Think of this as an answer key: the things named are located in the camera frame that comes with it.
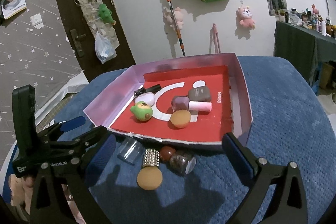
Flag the grey-brown compact case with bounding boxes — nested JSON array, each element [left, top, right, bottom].
[[187, 86, 211, 102]]

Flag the dark red round stone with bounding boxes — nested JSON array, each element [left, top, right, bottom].
[[159, 146, 176, 162]]

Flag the dark green covered table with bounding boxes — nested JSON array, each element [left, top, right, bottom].
[[273, 21, 336, 86]]

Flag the glitter filled small jar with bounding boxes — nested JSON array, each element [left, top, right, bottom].
[[169, 151, 197, 176]]

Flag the pink red cardboard box tray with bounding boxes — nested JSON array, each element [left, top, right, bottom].
[[84, 53, 253, 151]]

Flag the lilac earbuds case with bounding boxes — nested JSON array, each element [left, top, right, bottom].
[[135, 92, 156, 106]]

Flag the pink scissors on wall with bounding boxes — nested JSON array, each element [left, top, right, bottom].
[[209, 23, 221, 54]]

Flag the black starry nail polish bottle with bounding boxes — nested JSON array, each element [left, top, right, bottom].
[[134, 84, 162, 97]]

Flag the green plush on door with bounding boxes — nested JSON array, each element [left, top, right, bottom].
[[98, 3, 116, 25]]

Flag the blue textured cushion cover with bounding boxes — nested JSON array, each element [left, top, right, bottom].
[[4, 56, 336, 224]]

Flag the pink plush toy on wall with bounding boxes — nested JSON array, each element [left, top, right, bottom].
[[236, 6, 255, 30]]

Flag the purple pink nail polish bottle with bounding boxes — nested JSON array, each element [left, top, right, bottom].
[[171, 96, 212, 112]]

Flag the person's left hand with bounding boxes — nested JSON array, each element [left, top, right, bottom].
[[9, 174, 34, 210]]

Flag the green yellow toy figure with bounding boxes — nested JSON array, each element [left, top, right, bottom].
[[130, 101, 153, 122]]

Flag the dark wooden door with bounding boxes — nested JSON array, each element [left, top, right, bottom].
[[56, 0, 135, 81]]

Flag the white plastic bag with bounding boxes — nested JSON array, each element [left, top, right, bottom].
[[94, 32, 117, 64]]

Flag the orange handled brush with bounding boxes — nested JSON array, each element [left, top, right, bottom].
[[167, 0, 186, 57]]

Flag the pale pink plush on wall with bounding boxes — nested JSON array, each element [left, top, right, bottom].
[[162, 7, 185, 31]]

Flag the orange round sponge puff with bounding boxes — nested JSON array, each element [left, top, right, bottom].
[[170, 110, 191, 128]]

